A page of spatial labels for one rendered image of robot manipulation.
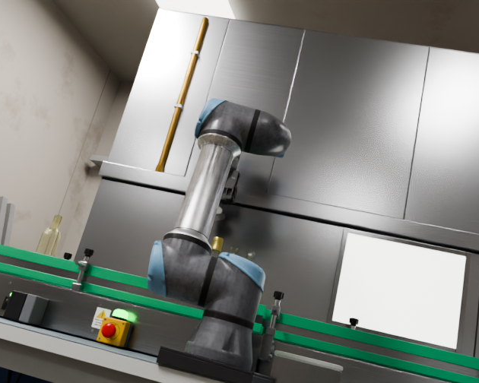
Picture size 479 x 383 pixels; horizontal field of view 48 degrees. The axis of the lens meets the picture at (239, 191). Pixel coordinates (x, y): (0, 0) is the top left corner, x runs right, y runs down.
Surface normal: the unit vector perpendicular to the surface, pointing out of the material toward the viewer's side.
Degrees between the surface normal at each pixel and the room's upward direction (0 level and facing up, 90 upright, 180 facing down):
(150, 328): 90
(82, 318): 90
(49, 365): 90
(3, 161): 90
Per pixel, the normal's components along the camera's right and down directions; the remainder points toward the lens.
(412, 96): -0.10, -0.33
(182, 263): 0.11, -0.44
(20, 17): 0.94, 0.13
